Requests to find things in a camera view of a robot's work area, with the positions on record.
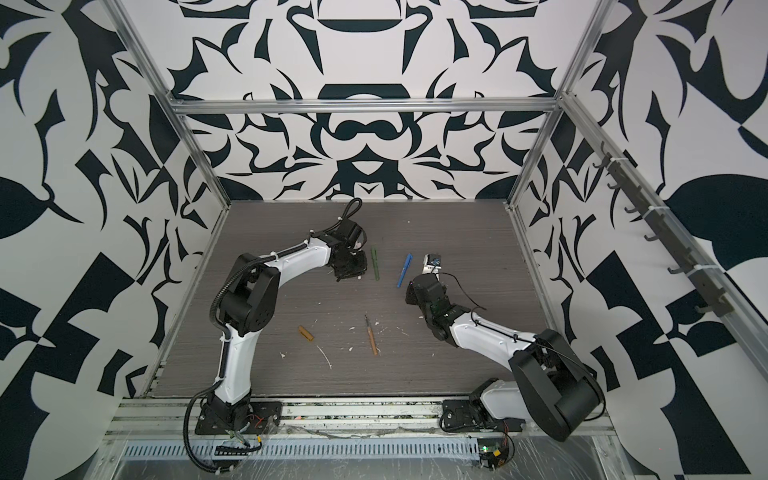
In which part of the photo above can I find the dark green pen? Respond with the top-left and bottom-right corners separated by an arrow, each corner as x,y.
370,247 -> 380,281

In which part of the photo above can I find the blue pen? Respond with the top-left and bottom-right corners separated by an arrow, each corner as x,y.
396,253 -> 413,289

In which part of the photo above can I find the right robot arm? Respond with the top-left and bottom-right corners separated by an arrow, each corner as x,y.
406,273 -> 605,442

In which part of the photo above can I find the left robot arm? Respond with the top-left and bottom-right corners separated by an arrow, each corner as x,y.
182,198 -> 367,475

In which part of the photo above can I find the orange pen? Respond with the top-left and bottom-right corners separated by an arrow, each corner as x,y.
364,313 -> 379,356

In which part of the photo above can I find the white paper strip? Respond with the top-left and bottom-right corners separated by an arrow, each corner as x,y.
316,345 -> 333,370

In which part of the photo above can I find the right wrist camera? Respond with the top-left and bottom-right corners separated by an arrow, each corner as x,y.
422,253 -> 442,275

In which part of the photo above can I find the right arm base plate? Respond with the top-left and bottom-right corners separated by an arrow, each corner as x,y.
439,400 -> 526,433

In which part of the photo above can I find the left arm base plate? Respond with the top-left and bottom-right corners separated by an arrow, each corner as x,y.
194,401 -> 283,436

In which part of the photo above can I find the aluminium front rail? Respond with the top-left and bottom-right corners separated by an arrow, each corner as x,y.
101,392 -> 616,442

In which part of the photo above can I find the white cable duct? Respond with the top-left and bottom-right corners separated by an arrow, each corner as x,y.
122,437 -> 483,461

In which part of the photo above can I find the wall hook rack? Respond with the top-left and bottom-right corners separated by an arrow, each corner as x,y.
594,150 -> 737,318

